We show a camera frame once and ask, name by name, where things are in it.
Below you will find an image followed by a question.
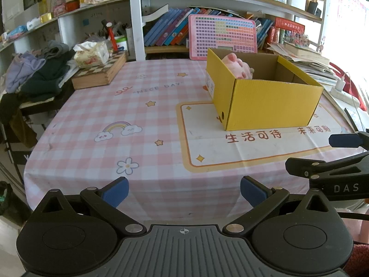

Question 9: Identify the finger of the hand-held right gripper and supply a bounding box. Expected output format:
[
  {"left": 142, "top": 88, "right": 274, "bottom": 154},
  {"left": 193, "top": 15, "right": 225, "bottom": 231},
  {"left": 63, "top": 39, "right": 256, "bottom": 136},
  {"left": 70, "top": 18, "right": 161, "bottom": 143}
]
[
  {"left": 329, "top": 131, "right": 369, "bottom": 151},
  {"left": 285, "top": 151, "right": 369, "bottom": 181}
]

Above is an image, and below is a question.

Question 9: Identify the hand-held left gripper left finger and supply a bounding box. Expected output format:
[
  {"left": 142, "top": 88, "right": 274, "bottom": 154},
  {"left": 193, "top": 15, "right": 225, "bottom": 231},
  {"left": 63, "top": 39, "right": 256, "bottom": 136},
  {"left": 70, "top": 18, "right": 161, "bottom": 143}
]
[{"left": 35, "top": 177, "right": 146, "bottom": 235}]

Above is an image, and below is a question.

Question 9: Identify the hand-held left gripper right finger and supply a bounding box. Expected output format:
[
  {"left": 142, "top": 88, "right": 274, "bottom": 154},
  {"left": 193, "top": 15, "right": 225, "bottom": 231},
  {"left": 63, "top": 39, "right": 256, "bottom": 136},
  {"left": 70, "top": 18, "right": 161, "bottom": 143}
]
[{"left": 222, "top": 175, "right": 336, "bottom": 234}]

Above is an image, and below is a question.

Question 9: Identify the yellow cardboard box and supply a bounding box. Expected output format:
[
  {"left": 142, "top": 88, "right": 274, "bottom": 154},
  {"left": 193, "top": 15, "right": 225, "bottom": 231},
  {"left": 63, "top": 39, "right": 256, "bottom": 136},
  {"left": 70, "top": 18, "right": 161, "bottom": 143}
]
[{"left": 205, "top": 48, "right": 324, "bottom": 132}]

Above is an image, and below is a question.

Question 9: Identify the pink plush toy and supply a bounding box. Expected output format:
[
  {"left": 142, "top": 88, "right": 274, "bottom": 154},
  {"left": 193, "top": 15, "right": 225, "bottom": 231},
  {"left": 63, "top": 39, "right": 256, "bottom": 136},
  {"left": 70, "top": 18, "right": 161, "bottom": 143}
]
[{"left": 221, "top": 52, "right": 255, "bottom": 79}]

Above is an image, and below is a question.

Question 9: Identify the red fleece clothing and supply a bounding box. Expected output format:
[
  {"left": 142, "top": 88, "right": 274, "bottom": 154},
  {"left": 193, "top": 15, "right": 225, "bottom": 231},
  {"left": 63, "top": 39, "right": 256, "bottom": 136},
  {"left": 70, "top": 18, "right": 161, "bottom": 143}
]
[{"left": 346, "top": 244, "right": 369, "bottom": 277}]

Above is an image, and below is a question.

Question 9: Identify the stack of papers and books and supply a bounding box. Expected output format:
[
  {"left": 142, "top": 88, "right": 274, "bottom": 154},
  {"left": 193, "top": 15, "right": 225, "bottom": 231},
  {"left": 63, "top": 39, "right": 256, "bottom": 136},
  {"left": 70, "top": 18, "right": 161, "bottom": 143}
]
[{"left": 267, "top": 42, "right": 341, "bottom": 85}]

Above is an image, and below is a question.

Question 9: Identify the dark bag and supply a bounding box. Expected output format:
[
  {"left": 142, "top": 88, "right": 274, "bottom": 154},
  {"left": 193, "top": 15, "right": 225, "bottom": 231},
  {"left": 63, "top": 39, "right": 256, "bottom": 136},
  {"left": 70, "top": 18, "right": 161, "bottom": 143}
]
[{"left": 0, "top": 180, "right": 18, "bottom": 217}]

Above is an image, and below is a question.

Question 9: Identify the colourful figurine display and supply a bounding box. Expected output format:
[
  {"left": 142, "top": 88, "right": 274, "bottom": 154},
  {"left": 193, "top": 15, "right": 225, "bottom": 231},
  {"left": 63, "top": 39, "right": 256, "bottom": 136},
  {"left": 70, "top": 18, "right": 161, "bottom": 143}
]
[{"left": 284, "top": 32, "right": 310, "bottom": 47}]

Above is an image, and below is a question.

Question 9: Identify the wooden chess box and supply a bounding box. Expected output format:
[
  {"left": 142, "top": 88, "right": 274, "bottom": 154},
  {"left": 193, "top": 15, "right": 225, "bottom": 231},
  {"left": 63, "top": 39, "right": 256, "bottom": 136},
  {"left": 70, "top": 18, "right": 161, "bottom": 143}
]
[{"left": 71, "top": 50, "right": 128, "bottom": 90}]

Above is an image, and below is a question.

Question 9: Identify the red book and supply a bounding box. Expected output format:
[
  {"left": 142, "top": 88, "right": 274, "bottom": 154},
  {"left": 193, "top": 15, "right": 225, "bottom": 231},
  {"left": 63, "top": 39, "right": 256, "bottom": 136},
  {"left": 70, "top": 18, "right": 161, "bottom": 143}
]
[{"left": 274, "top": 17, "right": 305, "bottom": 33}]

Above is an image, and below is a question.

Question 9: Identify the small black box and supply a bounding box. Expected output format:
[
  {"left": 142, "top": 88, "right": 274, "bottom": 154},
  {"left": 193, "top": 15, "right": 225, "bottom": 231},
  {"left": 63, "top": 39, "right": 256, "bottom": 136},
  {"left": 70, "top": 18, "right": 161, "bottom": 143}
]
[{"left": 307, "top": 1, "right": 322, "bottom": 16}]

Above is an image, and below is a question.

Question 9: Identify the row of slim books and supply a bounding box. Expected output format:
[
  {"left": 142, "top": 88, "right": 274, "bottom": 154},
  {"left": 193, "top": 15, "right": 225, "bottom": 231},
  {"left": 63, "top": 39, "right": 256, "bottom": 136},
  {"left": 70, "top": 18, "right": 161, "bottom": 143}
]
[{"left": 255, "top": 17, "right": 274, "bottom": 49}]

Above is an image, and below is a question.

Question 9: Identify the floral tissue box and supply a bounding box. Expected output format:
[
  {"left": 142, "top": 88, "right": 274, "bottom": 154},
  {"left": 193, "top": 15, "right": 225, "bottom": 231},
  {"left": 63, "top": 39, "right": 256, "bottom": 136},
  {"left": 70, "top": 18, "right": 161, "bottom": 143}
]
[{"left": 73, "top": 41, "right": 110, "bottom": 68}]

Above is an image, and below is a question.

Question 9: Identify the pile of clothes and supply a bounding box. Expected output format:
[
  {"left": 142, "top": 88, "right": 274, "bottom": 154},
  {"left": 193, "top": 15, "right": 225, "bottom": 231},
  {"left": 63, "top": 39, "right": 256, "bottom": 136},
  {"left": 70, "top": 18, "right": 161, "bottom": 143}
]
[{"left": 0, "top": 40, "right": 76, "bottom": 148}]

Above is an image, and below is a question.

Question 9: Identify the white pen holder green label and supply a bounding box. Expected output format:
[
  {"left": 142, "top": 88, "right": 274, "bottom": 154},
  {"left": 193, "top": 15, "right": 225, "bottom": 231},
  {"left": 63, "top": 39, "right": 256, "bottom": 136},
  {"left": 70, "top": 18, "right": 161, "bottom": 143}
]
[{"left": 115, "top": 36, "right": 129, "bottom": 53}]

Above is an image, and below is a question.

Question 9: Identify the pink keyboard learning toy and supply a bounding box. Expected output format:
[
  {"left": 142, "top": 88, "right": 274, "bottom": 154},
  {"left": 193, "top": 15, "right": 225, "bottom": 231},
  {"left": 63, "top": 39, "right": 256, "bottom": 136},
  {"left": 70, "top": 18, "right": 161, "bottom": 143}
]
[{"left": 188, "top": 14, "right": 258, "bottom": 61}]

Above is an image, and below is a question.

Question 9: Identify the row of blue books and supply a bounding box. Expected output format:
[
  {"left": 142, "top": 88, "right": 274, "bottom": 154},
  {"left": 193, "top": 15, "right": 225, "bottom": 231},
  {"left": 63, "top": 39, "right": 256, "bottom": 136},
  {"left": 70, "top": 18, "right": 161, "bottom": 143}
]
[{"left": 143, "top": 7, "right": 194, "bottom": 47}]

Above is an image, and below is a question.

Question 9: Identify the white cable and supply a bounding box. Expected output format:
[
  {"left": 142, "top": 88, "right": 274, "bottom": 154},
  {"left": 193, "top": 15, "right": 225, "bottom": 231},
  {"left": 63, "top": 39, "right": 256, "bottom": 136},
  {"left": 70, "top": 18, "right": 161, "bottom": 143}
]
[{"left": 344, "top": 72, "right": 364, "bottom": 130}]

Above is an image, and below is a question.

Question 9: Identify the alphabet wall poster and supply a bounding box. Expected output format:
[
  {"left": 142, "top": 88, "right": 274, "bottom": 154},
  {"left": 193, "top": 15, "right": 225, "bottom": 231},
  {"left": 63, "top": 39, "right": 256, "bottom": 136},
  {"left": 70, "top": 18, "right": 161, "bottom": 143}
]
[{"left": 336, "top": 0, "right": 366, "bottom": 55}]

